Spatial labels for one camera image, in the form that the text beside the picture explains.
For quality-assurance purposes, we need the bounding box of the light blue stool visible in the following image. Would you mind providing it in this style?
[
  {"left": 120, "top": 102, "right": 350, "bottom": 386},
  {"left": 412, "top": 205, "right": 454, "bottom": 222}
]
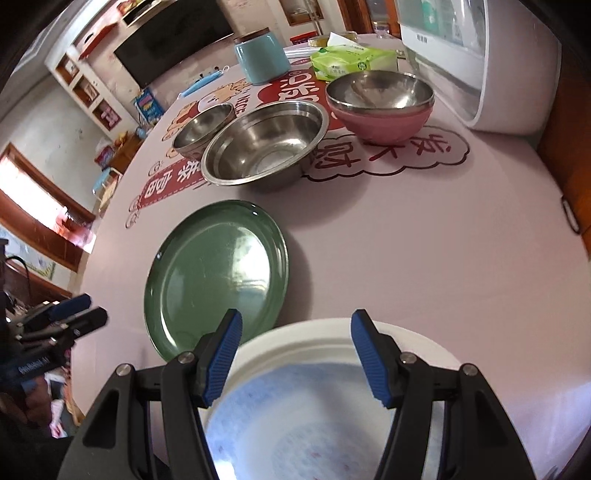
[{"left": 92, "top": 167, "right": 124, "bottom": 204}]

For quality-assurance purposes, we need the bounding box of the pink packet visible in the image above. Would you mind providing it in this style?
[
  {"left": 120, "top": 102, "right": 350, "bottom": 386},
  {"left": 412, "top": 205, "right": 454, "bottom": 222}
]
[{"left": 95, "top": 138, "right": 116, "bottom": 167}]

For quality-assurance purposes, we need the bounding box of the plain white plate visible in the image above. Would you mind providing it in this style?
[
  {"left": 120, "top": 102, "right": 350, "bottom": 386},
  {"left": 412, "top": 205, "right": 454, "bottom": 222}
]
[{"left": 205, "top": 318, "right": 462, "bottom": 480}]

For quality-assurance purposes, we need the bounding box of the pink steel-lined bowl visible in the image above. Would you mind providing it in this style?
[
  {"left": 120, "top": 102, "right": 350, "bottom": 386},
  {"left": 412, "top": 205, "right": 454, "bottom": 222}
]
[{"left": 325, "top": 71, "right": 435, "bottom": 144}]

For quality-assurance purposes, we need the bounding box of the wooden side cabinet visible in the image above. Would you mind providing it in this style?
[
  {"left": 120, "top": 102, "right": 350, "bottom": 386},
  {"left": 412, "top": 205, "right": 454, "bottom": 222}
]
[{"left": 108, "top": 124, "right": 153, "bottom": 174}]

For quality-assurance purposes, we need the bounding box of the wooden sliding door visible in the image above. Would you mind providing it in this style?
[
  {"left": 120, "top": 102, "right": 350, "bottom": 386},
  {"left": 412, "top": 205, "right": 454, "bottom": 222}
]
[{"left": 536, "top": 46, "right": 591, "bottom": 259}]

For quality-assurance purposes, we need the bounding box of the blue face mask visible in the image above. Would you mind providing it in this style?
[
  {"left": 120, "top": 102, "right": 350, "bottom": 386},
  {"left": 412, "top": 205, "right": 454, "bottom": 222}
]
[{"left": 180, "top": 65, "right": 230, "bottom": 97}]

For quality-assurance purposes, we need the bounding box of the plastic wrap roll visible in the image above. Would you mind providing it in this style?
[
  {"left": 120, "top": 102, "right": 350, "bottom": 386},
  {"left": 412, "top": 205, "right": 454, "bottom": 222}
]
[{"left": 284, "top": 45, "right": 317, "bottom": 63}]

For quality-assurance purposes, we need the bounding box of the white countertop sterilizer cabinet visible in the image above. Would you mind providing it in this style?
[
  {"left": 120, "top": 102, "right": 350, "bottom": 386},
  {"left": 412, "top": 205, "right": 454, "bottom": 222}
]
[{"left": 394, "top": 0, "right": 561, "bottom": 136}]

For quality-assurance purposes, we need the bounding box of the large steel bowl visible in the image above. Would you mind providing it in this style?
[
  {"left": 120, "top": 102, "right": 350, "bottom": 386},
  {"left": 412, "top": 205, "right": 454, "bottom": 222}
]
[{"left": 200, "top": 100, "right": 330, "bottom": 188}]

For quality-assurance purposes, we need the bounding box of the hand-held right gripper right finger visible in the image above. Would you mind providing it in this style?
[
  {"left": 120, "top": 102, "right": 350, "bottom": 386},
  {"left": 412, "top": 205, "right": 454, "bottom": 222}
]
[{"left": 350, "top": 309, "right": 536, "bottom": 480}]

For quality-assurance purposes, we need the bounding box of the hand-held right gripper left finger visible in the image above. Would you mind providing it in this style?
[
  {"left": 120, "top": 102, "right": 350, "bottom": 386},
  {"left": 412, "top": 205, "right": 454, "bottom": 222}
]
[{"left": 55, "top": 308, "right": 244, "bottom": 480}]

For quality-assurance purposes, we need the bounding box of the wooden door frame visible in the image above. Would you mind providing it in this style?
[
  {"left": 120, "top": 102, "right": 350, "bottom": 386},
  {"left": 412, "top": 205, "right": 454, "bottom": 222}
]
[{"left": 0, "top": 143, "right": 98, "bottom": 273}]

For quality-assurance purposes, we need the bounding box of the teal jar with wooden lid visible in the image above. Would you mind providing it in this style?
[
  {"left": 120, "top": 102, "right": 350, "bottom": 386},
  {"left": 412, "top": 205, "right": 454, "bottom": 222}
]
[{"left": 233, "top": 28, "right": 289, "bottom": 85}]

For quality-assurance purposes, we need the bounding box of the green plate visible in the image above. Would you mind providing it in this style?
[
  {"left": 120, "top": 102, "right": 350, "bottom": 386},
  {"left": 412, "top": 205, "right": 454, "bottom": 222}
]
[{"left": 144, "top": 199, "right": 290, "bottom": 364}]

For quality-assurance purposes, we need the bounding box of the green tissue pack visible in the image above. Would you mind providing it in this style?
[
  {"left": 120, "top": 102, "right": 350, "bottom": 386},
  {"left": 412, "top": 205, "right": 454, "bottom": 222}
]
[{"left": 310, "top": 32, "right": 398, "bottom": 83}]

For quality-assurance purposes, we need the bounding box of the black wall television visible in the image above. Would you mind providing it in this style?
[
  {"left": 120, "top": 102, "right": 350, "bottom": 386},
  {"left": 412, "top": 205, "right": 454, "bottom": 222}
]
[{"left": 113, "top": 0, "right": 235, "bottom": 88}]

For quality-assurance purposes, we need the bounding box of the small steel bowl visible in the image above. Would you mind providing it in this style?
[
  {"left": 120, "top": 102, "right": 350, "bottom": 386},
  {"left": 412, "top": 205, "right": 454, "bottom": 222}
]
[{"left": 172, "top": 102, "right": 237, "bottom": 162}]

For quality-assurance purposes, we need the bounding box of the red wall shelf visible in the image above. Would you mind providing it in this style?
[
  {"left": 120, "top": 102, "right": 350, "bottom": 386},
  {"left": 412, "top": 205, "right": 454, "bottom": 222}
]
[{"left": 78, "top": 23, "right": 116, "bottom": 60}]

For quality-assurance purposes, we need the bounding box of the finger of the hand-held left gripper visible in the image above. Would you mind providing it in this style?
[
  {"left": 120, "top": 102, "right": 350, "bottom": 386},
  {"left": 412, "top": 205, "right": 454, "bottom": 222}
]
[
  {"left": 23, "top": 308, "right": 109, "bottom": 344},
  {"left": 28, "top": 294, "right": 92, "bottom": 324}
]

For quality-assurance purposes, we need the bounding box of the white wall niche shelving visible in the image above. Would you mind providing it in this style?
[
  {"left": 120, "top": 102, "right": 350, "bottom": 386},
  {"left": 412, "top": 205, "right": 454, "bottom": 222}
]
[{"left": 46, "top": 48, "right": 123, "bottom": 137}]

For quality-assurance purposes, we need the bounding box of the colourful blue carton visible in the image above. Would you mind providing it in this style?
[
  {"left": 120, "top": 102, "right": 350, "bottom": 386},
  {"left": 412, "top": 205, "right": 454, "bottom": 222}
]
[{"left": 134, "top": 88, "right": 164, "bottom": 123}]

